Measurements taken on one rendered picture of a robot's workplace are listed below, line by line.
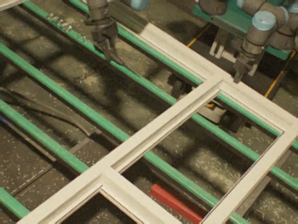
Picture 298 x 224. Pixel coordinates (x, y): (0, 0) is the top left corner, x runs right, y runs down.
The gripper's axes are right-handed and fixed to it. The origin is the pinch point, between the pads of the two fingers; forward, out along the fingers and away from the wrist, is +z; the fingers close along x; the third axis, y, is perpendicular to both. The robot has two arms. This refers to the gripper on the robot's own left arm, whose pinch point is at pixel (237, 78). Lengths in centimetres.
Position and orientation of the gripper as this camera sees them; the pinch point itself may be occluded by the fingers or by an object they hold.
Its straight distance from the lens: 234.7
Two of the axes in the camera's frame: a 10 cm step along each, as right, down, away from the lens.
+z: -2.4, 7.1, 6.6
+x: 5.9, -4.4, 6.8
